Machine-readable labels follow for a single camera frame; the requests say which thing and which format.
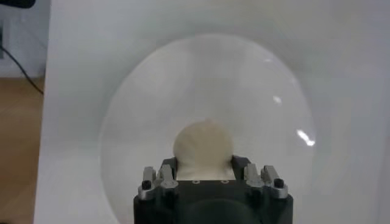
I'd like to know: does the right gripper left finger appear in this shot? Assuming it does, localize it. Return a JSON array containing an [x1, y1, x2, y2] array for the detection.
[[137, 156, 180, 201]]

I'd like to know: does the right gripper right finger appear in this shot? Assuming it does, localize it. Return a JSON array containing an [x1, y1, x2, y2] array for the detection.
[[231, 155, 289, 200]]

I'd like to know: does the white steamed baozi bun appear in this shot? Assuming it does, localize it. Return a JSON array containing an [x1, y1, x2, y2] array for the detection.
[[172, 119, 235, 180]]

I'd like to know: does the white round plate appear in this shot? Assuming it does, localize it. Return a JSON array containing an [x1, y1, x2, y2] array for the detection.
[[99, 33, 316, 224]]

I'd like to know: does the thin black floor cable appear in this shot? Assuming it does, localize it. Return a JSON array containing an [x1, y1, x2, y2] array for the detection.
[[0, 45, 45, 95]]

